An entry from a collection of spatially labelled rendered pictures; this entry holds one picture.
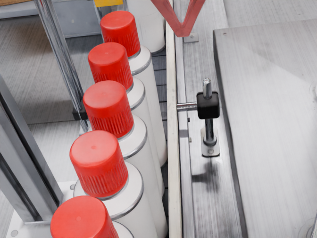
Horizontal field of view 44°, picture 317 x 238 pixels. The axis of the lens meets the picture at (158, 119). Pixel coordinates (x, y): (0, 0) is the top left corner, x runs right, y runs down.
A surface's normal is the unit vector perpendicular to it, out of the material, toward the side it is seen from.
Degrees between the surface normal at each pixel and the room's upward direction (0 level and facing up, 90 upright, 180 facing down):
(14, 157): 90
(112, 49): 3
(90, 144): 3
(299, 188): 0
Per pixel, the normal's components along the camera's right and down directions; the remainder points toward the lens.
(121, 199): 0.34, -0.21
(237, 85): -0.13, -0.70
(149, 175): 0.89, 0.24
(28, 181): 0.00, 0.71
